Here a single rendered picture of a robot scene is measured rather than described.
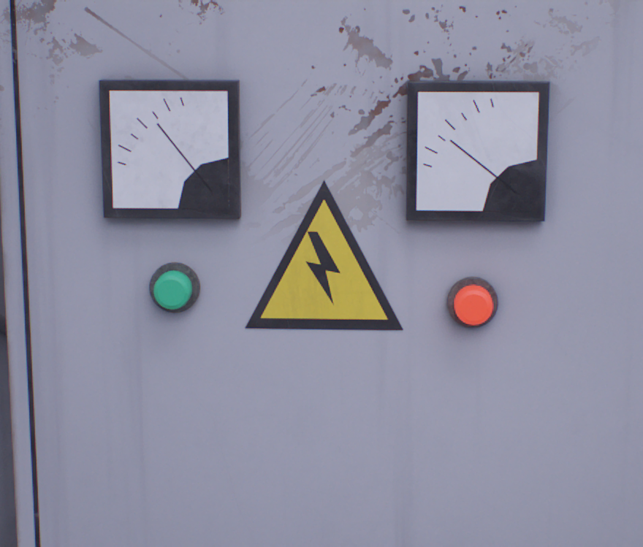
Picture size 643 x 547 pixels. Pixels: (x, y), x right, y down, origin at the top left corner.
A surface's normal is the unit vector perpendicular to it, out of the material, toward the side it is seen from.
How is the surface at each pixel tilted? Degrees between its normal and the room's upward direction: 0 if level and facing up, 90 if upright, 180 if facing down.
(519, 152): 90
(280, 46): 90
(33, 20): 90
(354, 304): 90
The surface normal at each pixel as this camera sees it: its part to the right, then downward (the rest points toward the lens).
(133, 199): -0.05, 0.21
